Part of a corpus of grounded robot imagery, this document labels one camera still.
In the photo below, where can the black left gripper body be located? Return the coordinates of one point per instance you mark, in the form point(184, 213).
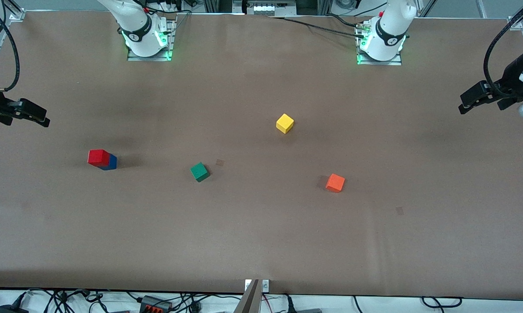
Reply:
point(510, 81)

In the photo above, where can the red cube block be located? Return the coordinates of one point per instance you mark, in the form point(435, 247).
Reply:
point(98, 157)

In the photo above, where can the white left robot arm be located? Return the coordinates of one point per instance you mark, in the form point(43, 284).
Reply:
point(387, 43)

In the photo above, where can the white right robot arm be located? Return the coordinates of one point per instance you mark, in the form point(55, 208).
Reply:
point(139, 41)

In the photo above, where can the blue cube block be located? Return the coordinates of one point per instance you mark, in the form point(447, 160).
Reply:
point(112, 163)

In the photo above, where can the orange cube block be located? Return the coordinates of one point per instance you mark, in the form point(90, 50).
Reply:
point(335, 183)

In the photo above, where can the green cube block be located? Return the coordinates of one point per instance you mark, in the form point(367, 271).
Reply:
point(199, 172)

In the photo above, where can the yellow cube block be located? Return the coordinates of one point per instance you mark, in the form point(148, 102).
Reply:
point(284, 123)

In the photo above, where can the black floor adapter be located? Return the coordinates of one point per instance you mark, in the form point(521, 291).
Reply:
point(9, 309)

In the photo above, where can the grey electronics box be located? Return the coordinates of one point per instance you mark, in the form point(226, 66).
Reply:
point(270, 8)

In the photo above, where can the black orange power strip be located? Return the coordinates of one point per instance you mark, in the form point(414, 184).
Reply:
point(154, 304)

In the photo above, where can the brown table cover sheet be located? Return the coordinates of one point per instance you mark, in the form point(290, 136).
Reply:
point(261, 243)

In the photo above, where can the metal table corner bracket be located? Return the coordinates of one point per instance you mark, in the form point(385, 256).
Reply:
point(515, 23)
point(18, 15)

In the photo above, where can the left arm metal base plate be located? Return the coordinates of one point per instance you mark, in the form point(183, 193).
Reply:
point(374, 63)

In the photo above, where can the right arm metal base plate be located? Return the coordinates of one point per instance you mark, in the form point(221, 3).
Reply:
point(148, 58)

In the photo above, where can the grey slanted post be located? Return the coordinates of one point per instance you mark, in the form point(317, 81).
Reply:
point(250, 302)

